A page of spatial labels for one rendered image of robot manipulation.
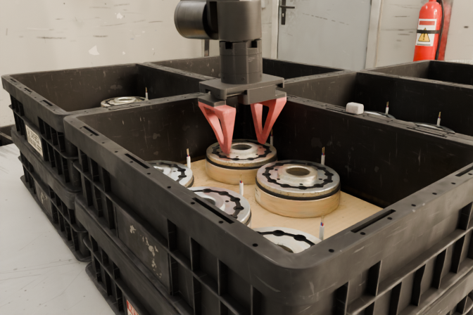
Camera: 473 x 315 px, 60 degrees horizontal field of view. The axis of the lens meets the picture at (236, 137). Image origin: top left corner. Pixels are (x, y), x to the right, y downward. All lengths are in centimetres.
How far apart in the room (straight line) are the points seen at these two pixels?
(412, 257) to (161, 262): 21
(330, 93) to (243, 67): 33
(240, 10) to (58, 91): 53
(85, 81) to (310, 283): 80
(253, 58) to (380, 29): 319
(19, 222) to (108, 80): 36
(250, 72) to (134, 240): 26
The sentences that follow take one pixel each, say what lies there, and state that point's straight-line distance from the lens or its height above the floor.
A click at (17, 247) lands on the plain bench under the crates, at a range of 74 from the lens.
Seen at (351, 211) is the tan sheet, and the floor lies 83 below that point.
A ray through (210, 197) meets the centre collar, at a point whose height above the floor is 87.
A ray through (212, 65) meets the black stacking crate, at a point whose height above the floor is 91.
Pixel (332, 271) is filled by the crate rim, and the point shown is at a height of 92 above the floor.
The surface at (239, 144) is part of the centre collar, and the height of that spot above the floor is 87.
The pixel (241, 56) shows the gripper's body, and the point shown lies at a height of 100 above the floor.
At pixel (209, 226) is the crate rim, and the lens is 27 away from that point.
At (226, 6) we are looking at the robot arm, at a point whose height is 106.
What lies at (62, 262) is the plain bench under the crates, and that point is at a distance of 68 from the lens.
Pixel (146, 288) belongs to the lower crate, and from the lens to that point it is 41.
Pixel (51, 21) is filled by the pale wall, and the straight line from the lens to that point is 393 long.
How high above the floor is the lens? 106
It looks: 18 degrees down
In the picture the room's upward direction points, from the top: straight up
